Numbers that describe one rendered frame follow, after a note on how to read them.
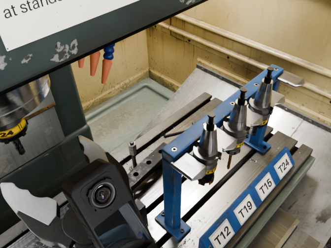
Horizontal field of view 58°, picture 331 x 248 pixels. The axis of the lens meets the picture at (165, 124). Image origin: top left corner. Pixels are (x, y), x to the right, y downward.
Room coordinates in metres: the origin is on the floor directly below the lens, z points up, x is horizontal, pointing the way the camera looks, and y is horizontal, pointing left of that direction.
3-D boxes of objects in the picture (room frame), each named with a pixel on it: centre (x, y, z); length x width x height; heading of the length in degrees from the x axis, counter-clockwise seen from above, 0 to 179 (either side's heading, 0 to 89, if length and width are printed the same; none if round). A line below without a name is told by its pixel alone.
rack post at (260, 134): (0.75, -0.33, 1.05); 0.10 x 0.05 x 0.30; 44
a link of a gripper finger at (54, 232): (0.16, 0.11, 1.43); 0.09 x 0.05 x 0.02; 69
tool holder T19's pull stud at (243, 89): (0.52, -0.17, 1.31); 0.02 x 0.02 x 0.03
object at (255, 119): (0.56, -0.21, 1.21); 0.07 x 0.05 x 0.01; 44
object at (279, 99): (0.63, -0.29, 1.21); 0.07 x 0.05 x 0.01; 44
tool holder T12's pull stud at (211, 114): (0.44, -0.09, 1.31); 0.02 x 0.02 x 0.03
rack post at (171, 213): (0.44, -0.01, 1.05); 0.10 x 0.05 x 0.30; 44
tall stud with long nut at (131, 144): (0.65, 0.11, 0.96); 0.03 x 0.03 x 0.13
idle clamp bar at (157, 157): (0.60, 0.08, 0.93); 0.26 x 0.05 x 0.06; 139
